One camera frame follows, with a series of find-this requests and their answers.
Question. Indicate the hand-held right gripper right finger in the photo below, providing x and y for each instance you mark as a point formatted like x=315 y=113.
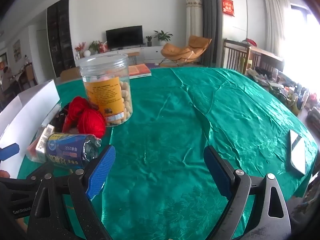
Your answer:
x=217 y=172

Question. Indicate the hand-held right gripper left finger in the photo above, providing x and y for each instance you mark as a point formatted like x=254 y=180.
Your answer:
x=100 y=172

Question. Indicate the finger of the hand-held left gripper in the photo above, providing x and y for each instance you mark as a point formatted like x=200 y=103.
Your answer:
x=35 y=172
x=10 y=151

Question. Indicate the yellow tissue packet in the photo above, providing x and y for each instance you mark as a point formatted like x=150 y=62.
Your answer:
x=43 y=140

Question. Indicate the blue trash bag roll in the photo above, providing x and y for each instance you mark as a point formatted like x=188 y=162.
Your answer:
x=65 y=150

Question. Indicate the red yarn ball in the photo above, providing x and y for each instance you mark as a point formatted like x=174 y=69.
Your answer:
x=91 y=123
x=78 y=106

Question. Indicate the person's left hand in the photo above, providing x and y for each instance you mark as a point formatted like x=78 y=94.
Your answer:
x=3 y=173

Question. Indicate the pink plastic bags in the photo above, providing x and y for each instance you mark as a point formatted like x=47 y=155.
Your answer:
x=31 y=152

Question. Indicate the white board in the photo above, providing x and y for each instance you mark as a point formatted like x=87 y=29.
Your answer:
x=30 y=105

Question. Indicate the black lace cloth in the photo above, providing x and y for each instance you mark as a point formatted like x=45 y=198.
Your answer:
x=58 y=120

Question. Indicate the green satin tablecloth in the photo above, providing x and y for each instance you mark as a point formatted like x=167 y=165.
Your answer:
x=175 y=130

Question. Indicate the clear plastic snack jar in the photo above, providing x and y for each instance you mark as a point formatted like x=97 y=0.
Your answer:
x=105 y=92

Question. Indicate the wooden dining chair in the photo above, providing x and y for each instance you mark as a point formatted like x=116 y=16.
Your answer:
x=30 y=73

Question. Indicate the brown cardboard box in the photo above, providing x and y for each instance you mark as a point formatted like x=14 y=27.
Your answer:
x=70 y=74

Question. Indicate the pile of household clutter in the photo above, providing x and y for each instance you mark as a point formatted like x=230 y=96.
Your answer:
x=282 y=87

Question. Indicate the orange book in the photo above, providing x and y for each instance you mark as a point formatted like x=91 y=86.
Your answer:
x=140 y=70

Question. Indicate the white round vase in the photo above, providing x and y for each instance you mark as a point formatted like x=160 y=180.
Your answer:
x=87 y=53

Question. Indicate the black display cabinet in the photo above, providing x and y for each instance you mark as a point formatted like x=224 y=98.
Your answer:
x=61 y=37

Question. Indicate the red table decoration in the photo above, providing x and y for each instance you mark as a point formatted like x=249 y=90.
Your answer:
x=103 y=47

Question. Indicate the orange lounge chair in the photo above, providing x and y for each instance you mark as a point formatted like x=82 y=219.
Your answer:
x=185 y=51

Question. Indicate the red flower branches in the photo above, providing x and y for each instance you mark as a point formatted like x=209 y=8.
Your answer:
x=80 y=47

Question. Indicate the leafy green plant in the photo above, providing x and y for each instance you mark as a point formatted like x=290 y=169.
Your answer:
x=93 y=46

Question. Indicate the white television cabinet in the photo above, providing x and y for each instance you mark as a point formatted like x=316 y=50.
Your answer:
x=152 y=52

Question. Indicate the black flat television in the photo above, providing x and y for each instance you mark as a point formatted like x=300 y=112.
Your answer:
x=124 y=36

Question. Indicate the small potted green plant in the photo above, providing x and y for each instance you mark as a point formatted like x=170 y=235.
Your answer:
x=149 y=40

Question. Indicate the large potted green plant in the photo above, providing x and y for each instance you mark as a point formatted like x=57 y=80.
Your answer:
x=162 y=36

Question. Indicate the white covered tower air conditioner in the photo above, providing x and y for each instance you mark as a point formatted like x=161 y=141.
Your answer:
x=193 y=25

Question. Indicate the grey curtain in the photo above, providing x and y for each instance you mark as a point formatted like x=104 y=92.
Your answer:
x=210 y=17

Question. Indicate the white sheer curtain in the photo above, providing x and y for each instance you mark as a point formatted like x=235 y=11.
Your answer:
x=276 y=22

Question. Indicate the framed wall picture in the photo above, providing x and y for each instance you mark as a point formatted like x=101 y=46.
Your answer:
x=16 y=48

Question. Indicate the red wall hanging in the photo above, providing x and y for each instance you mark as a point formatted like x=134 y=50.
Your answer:
x=228 y=6

